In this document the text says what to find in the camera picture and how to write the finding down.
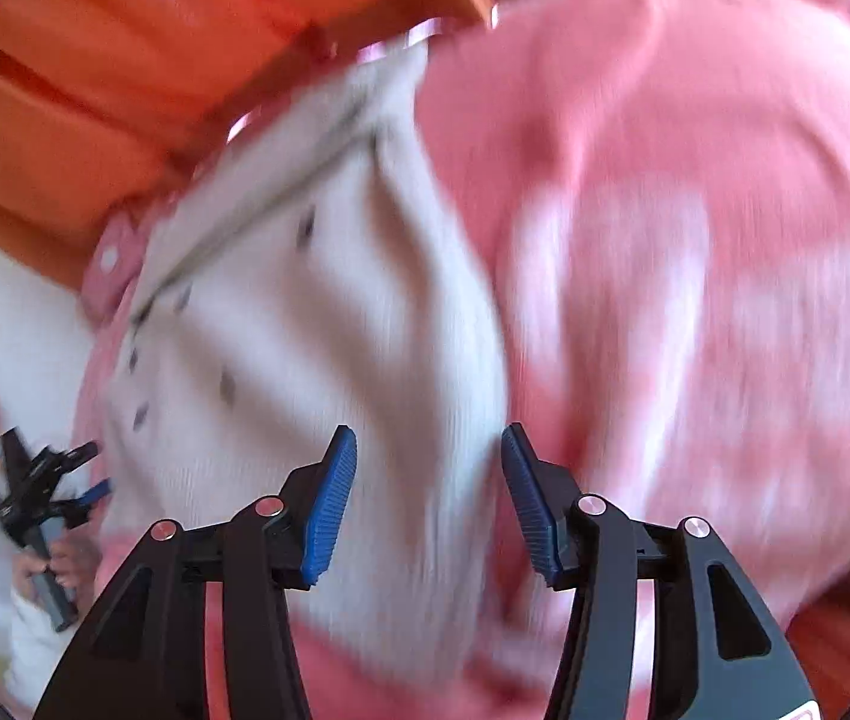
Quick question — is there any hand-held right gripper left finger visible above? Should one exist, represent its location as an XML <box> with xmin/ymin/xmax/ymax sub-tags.
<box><xmin>33</xmin><ymin>425</ymin><xmax>359</xmax><ymax>720</ymax></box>

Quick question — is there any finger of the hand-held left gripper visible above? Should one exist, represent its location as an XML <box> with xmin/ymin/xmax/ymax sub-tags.
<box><xmin>57</xmin><ymin>478</ymin><xmax>113</xmax><ymax>512</ymax></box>
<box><xmin>57</xmin><ymin>441</ymin><xmax>101</xmax><ymax>470</ymax></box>

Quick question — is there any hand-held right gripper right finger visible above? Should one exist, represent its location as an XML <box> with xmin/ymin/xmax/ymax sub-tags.
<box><xmin>500</xmin><ymin>423</ymin><xmax>817</xmax><ymax>720</ymax></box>

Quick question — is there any white dotted small garment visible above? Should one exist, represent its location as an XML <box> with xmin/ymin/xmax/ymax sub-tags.
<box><xmin>97</xmin><ymin>36</ymin><xmax>517</xmax><ymax>685</ymax></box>

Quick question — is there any person's left forearm white sleeve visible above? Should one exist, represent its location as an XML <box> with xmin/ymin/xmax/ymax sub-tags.
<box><xmin>3</xmin><ymin>583</ymin><xmax>92</xmax><ymax>707</ymax></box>

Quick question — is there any person's left hand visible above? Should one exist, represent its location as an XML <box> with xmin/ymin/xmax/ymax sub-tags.
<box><xmin>11</xmin><ymin>529</ymin><xmax>101</xmax><ymax>605</ymax></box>

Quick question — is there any pink dotted cloth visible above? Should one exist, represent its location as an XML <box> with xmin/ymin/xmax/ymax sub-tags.
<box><xmin>78</xmin><ymin>199</ymin><xmax>167</xmax><ymax>325</ymax></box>

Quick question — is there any pink patterned blanket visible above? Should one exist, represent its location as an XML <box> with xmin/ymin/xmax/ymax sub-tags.
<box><xmin>71</xmin><ymin>0</ymin><xmax>850</xmax><ymax>720</ymax></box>

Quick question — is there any orange wooden bed frame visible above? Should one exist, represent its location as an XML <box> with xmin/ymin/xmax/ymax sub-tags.
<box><xmin>0</xmin><ymin>0</ymin><xmax>579</xmax><ymax>297</ymax></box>

